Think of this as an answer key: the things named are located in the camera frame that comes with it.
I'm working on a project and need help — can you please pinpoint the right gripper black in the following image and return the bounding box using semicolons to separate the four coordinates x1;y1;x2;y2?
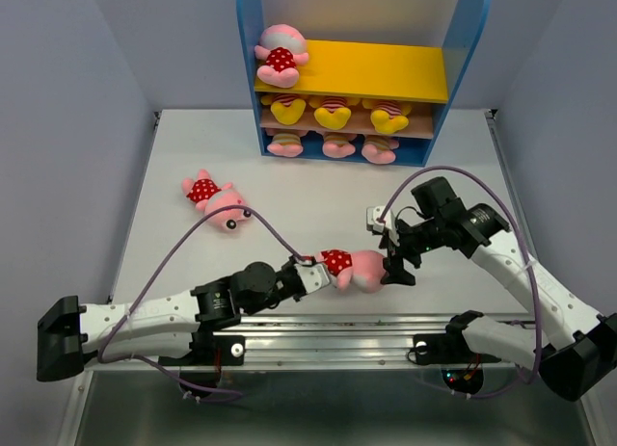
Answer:
377;216;444;285

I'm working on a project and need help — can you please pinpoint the pink pig plush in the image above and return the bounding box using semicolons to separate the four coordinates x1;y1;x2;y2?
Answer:
254;24;309;89
315;249;386;294

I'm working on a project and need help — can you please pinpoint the pink plush striped body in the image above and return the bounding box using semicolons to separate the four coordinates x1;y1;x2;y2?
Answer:
322;132;357;159

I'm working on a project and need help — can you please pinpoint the yellow bear plush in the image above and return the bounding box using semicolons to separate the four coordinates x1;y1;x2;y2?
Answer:
308;95;361;130
260;92;307;125
362;98;413;135

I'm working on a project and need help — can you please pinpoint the pink frog plush striped shirt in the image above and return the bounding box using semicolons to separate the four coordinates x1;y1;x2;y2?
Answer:
266;128;308;158

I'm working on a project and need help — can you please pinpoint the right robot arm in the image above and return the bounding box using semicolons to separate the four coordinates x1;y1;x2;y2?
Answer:
366;176;616;402

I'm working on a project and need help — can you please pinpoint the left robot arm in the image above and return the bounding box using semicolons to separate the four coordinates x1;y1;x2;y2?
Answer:
36;259;330;382

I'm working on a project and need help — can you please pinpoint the brown lower shelf board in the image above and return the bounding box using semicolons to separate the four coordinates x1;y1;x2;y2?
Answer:
259;110;434;140

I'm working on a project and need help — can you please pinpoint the blue wooden toy shelf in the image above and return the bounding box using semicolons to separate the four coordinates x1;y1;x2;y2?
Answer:
236;0;491;166

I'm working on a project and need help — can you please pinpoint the pink pig plush dotted dress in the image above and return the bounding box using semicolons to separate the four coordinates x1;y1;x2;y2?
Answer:
181;169;252;231

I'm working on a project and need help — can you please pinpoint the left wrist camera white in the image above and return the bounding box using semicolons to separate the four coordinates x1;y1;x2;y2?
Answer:
294;257;332;296

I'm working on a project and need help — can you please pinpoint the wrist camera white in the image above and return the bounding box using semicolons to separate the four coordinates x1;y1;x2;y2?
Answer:
365;205;399;246
294;257;332;296

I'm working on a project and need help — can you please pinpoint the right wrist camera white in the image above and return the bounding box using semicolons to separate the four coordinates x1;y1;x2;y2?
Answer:
365;205;399;246

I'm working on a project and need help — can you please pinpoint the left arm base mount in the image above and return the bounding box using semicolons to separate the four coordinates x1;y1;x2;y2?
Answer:
157;334;245;404

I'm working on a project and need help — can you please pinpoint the aluminium rail frame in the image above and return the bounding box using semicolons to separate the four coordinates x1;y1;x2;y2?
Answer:
56;109;604;446

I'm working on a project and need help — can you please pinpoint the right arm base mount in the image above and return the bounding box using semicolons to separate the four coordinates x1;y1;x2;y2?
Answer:
406;333;484;395

